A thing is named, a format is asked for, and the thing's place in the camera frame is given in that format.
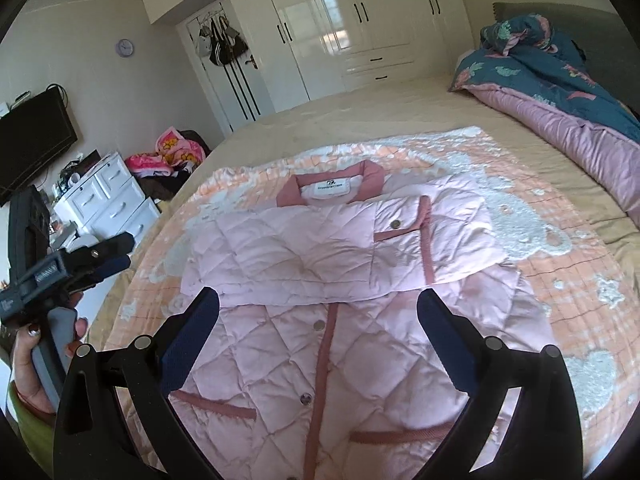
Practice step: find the pink quilted jacket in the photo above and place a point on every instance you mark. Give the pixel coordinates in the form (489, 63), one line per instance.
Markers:
(280, 260)

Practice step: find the orange plaid blanket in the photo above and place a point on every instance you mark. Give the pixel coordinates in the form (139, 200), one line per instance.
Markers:
(550, 260)

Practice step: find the white hanging bag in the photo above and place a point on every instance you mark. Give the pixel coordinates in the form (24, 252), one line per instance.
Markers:
(203, 44)

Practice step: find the bed with beige sheet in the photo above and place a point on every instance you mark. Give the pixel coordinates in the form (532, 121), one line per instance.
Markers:
(350, 110)

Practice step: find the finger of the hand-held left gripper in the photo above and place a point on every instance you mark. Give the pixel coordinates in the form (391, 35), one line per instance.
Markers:
(107, 247)
(112, 264)

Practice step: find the teal and pink duvet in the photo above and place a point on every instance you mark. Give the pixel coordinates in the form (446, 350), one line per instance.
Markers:
(550, 90)

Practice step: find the pink floral cloth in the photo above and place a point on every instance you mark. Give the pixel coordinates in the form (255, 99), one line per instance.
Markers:
(170, 150)

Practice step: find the black television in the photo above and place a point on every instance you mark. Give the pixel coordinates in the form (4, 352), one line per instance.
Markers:
(35, 145)

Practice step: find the round wall clock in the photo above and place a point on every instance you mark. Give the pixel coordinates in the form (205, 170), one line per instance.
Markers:
(125, 47)

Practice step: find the person's left forearm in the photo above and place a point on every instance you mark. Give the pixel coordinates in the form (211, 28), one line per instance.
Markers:
(25, 440)

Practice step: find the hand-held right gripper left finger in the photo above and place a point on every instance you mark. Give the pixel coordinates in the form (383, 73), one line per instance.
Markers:
(192, 330)

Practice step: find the grey headboard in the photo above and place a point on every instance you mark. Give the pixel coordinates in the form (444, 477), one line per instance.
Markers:
(600, 30)

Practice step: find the person's left hand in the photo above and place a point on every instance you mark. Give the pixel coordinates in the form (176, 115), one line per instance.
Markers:
(27, 380)

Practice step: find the white wardrobe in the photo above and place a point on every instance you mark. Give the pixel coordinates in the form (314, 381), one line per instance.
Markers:
(350, 20)

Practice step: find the black striped hanging bag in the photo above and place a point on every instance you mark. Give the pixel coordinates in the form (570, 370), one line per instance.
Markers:
(218, 50)

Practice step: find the dark clothes pile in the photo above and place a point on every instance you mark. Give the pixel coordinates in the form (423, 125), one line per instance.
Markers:
(160, 187)

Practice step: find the white drawer chest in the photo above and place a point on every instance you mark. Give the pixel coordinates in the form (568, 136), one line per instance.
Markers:
(110, 200)

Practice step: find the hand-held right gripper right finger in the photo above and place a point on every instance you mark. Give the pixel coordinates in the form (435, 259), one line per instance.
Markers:
(440, 330)

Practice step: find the white door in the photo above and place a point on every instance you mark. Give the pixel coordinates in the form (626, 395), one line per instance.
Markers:
(225, 95)

